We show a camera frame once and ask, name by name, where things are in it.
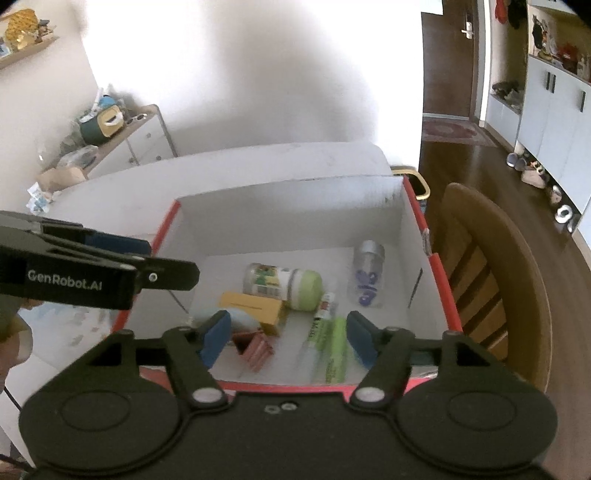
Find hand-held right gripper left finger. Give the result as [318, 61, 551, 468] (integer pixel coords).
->
[85, 309, 232, 409]

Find person's left forearm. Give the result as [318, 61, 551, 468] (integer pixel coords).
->
[0, 295, 34, 371]

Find white and green pen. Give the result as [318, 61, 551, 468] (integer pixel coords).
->
[299, 291, 339, 371]

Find wooden chair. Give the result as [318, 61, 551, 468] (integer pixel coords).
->
[435, 182, 553, 394]

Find yellow rectangular box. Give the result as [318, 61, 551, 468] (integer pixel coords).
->
[219, 292, 290, 337]

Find row of shoes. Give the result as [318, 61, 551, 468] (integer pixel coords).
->
[505, 151, 580, 234]

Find brown cardboard carton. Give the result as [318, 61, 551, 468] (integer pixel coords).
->
[41, 166, 88, 191]

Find wooden wall shelf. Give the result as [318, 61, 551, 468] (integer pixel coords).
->
[0, 36, 61, 71]

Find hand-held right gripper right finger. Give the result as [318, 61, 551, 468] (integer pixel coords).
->
[346, 309, 489, 409]

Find clear bottle with blue print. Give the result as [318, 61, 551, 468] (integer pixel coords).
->
[353, 239, 387, 308]

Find white wall cabinet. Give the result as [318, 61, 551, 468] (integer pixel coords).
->
[514, 54, 591, 209]

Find clear jar with green lid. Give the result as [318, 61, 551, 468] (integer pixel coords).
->
[243, 263, 323, 311]

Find blue and white packets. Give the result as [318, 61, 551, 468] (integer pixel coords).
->
[27, 182, 57, 214]

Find green frog pen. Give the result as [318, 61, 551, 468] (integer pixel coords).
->
[322, 317, 348, 385]

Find light blue table mat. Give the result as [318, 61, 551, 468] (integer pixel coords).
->
[25, 302, 118, 354]

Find red and white cardboard box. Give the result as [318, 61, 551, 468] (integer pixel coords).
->
[110, 172, 463, 398]

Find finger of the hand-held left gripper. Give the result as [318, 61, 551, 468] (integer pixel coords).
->
[51, 247, 201, 293]
[0, 211, 153, 260]

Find clear plastic bag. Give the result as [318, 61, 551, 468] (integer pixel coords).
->
[58, 144, 100, 169]

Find green and yellow tissue box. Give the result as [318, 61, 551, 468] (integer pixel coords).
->
[80, 104, 129, 145]

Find red patterned rug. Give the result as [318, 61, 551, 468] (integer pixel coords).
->
[422, 117, 498, 147]

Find brown door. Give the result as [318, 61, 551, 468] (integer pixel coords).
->
[421, 11, 476, 117]

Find wooden and white sideboard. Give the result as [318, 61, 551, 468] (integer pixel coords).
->
[87, 104, 179, 179]

